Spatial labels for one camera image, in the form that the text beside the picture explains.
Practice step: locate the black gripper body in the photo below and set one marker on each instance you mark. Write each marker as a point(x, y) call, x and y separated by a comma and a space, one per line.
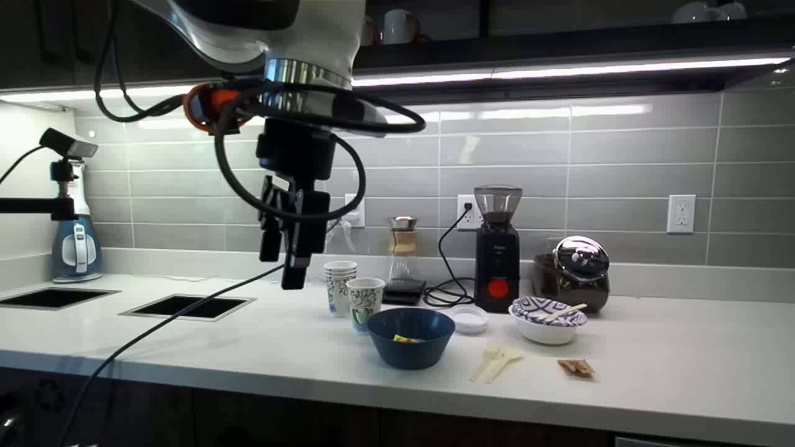
point(293, 153)

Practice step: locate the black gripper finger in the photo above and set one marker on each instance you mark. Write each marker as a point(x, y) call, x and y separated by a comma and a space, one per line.
point(272, 224)
point(298, 231)

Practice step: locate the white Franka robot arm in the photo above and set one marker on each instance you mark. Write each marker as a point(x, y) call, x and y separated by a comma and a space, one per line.
point(324, 34)

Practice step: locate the patterned paper cup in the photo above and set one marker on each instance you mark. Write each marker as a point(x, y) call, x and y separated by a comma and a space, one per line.
point(363, 302)
point(339, 286)

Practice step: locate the black coffee scale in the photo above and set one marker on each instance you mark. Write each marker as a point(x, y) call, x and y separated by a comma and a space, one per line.
point(404, 292)

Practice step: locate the small yellow item in bowl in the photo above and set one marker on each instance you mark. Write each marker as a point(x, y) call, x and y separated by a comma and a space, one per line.
point(406, 338)

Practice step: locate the dark blue bowl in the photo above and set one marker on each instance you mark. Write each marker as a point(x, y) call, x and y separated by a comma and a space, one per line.
point(411, 352)

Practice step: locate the white mug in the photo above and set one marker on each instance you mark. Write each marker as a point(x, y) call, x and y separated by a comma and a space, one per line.
point(398, 25)

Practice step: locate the blue spray bottle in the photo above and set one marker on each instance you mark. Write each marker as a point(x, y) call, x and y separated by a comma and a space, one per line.
point(75, 249)

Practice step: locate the white plate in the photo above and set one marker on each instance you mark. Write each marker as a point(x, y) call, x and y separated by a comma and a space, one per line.
point(473, 327)

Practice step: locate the black coffee grinder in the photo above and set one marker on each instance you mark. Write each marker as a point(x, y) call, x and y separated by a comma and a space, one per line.
point(497, 249)

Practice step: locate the black rectangular counter inset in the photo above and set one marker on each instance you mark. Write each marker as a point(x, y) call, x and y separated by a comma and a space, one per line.
point(53, 297)

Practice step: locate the pale wooden spoon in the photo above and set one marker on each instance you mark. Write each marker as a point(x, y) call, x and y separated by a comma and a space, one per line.
point(488, 365)

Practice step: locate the white bowl with blue pattern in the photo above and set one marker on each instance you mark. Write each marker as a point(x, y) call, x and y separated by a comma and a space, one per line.
point(548, 329)

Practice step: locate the wooden stirrer in bowl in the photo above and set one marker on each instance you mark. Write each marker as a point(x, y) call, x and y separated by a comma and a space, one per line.
point(569, 311)

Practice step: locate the chrome round kettle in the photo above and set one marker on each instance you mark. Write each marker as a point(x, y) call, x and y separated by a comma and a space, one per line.
point(583, 268)

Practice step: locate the under-cabinet light strip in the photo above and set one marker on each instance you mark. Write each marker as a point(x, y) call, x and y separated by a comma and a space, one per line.
point(580, 71)

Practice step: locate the white dish on shelf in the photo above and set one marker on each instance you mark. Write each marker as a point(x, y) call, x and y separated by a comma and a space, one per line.
point(732, 11)
point(694, 13)

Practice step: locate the white wall outlet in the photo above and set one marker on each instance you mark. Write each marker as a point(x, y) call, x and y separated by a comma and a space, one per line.
point(355, 213)
point(465, 216)
point(682, 214)

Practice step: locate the black camera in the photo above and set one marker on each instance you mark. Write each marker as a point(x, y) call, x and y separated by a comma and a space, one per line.
point(67, 146)

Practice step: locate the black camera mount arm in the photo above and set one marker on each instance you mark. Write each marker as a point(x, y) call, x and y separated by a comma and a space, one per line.
point(34, 208)

